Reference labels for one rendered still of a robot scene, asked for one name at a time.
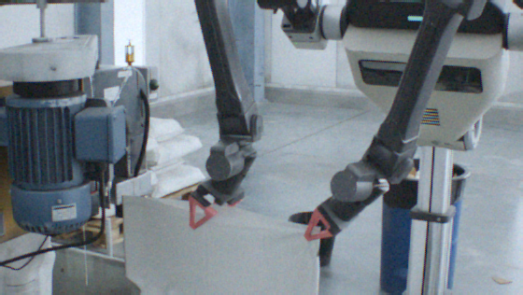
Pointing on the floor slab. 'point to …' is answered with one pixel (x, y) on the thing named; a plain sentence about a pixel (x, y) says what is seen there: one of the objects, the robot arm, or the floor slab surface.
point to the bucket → (320, 238)
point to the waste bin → (390, 241)
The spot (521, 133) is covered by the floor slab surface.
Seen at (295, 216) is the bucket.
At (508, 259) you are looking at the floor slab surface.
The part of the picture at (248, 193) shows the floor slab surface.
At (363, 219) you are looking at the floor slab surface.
